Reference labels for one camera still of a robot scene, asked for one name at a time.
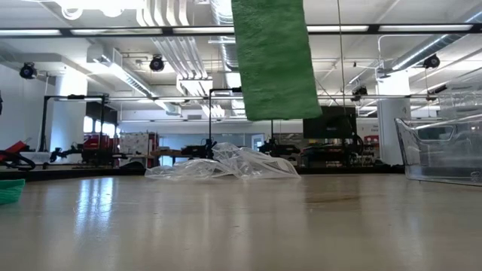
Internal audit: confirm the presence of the black ceiling cable reel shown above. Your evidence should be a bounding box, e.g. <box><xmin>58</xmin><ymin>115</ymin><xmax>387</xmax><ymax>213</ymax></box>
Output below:
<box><xmin>351</xmin><ymin>85</ymin><xmax>369</xmax><ymax>102</ymax></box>
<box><xmin>423</xmin><ymin>53</ymin><xmax>441</xmax><ymax>70</ymax></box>
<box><xmin>148</xmin><ymin>54</ymin><xmax>166</xmax><ymax>73</ymax></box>
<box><xmin>19</xmin><ymin>61</ymin><xmax>38</xmax><ymax>81</ymax></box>

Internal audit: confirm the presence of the white patterned box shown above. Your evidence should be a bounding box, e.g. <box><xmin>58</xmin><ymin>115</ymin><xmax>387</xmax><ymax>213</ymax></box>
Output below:
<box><xmin>119</xmin><ymin>131</ymin><xmax>151</xmax><ymax>156</ymax></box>

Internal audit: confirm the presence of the red machine part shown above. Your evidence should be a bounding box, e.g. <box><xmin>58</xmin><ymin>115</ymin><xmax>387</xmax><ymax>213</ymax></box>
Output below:
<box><xmin>0</xmin><ymin>139</ymin><xmax>32</xmax><ymax>163</ymax></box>

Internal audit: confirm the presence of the black hose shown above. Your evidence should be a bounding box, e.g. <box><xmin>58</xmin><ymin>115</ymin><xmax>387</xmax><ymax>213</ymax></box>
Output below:
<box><xmin>0</xmin><ymin>150</ymin><xmax>38</xmax><ymax>172</ymax></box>

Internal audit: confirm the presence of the black background rig frame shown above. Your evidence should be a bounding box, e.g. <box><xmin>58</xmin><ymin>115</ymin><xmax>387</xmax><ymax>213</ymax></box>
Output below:
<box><xmin>40</xmin><ymin>93</ymin><xmax>111</xmax><ymax>167</ymax></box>

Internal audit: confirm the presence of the green flat elastic band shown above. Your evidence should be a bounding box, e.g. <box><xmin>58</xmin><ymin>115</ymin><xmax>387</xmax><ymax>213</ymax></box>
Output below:
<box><xmin>0</xmin><ymin>178</ymin><xmax>27</xmax><ymax>206</ymax></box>

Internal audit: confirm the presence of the black monitor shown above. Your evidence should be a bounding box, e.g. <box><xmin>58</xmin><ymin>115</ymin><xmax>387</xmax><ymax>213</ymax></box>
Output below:
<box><xmin>303</xmin><ymin>105</ymin><xmax>358</xmax><ymax>140</ymax></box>

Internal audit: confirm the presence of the green woven bandage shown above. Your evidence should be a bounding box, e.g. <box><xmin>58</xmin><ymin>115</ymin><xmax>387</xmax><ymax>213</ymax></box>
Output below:
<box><xmin>230</xmin><ymin>0</ymin><xmax>324</xmax><ymax>123</ymax></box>

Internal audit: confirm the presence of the red tool cart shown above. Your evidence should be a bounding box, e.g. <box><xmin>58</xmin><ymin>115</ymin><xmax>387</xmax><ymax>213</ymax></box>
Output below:
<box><xmin>81</xmin><ymin>132</ymin><xmax>122</xmax><ymax>166</ymax></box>

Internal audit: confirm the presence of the thin hanging cord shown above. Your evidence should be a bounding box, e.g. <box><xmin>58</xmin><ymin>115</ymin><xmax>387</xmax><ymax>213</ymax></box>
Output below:
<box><xmin>336</xmin><ymin>0</ymin><xmax>347</xmax><ymax>108</ymax></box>

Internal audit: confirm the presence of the clear plastic bin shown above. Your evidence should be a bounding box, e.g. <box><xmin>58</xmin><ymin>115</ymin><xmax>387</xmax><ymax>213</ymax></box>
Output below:
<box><xmin>393</xmin><ymin>88</ymin><xmax>482</xmax><ymax>187</ymax></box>

